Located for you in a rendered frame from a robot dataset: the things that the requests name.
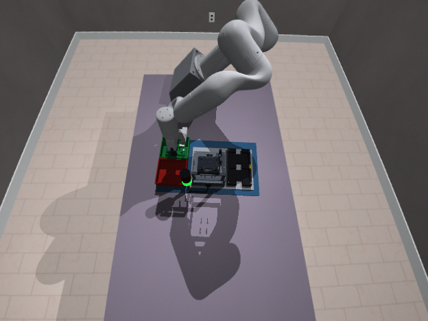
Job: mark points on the red bin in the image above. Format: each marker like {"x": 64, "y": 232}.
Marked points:
{"x": 168, "y": 172}

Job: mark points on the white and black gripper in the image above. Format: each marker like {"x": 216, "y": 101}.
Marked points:
{"x": 172, "y": 145}

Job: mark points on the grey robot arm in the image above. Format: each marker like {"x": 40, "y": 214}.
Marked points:
{"x": 242, "y": 46}

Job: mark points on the green circuit board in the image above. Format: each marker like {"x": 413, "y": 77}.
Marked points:
{"x": 180, "y": 150}

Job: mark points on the green open bin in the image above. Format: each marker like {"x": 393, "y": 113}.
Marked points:
{"x": 163, "y": 148}

